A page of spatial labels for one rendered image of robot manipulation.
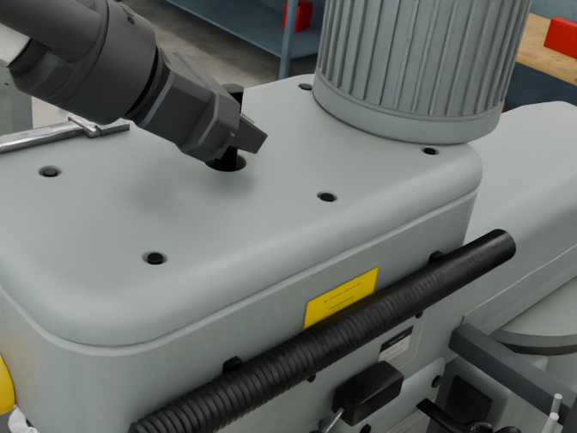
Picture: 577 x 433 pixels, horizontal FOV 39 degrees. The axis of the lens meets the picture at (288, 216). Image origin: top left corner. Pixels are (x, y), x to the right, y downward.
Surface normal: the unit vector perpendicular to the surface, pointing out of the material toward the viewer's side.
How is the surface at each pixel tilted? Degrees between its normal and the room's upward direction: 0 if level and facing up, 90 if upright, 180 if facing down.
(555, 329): 0
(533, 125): 0
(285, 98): 0
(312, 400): 90
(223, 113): 53
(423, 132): 90
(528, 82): 90
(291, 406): 90
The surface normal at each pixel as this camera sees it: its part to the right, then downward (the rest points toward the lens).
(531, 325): 0.12, -0.84
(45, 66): -0.26, 0.29
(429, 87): 0.02, 0.53
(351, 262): 0.68, 0.45
